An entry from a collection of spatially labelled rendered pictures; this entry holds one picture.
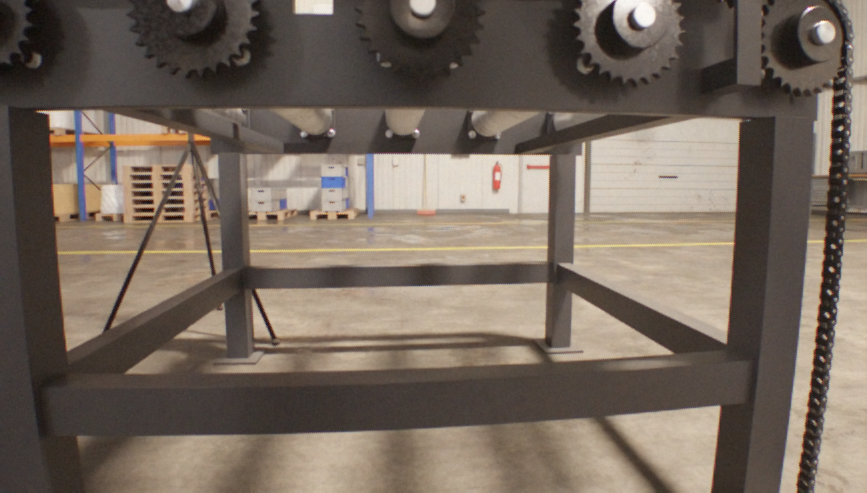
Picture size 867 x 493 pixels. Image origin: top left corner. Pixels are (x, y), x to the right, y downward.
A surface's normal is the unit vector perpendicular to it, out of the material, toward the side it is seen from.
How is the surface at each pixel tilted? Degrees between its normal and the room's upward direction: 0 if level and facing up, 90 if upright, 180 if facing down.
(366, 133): 90
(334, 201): 90
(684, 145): 90
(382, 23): 90
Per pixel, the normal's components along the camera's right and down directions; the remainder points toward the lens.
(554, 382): 0.10, 0.08
